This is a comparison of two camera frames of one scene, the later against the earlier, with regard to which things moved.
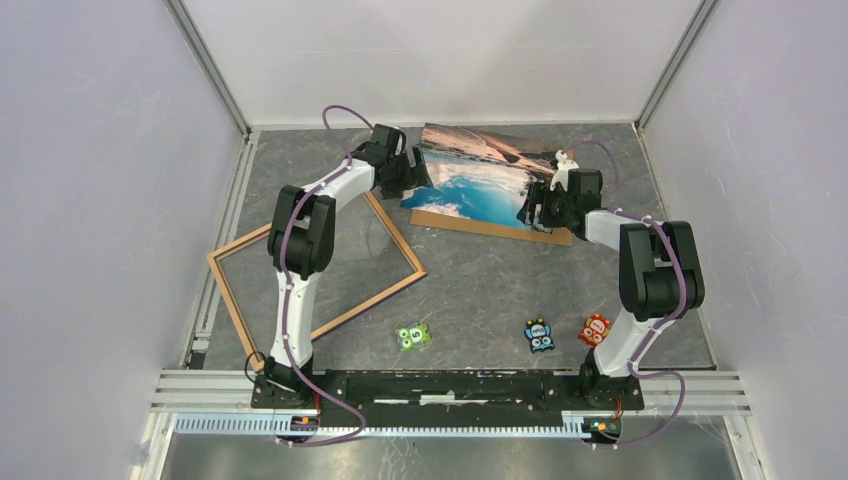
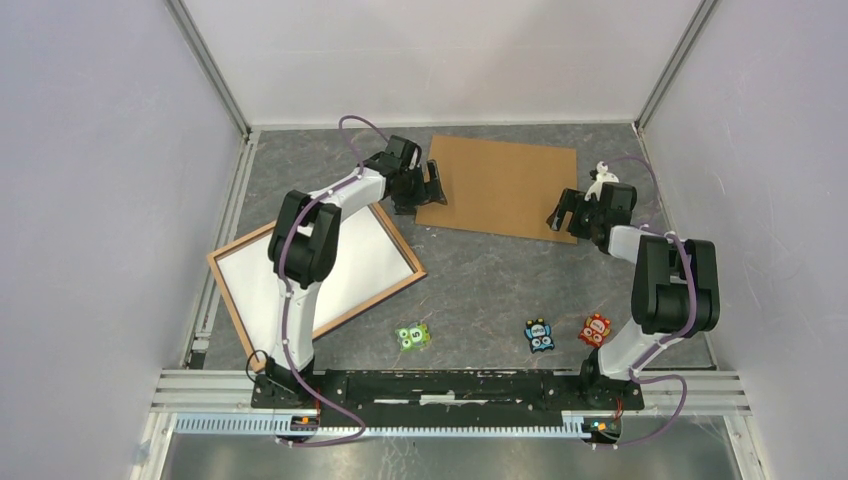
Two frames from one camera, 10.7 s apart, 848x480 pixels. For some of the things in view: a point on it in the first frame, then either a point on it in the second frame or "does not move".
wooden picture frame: x=264 y=232 does not move
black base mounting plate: x=447 y=393 does not move
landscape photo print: x=478 y=174 to x=369 y=263
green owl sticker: x=413 y=338 does not move
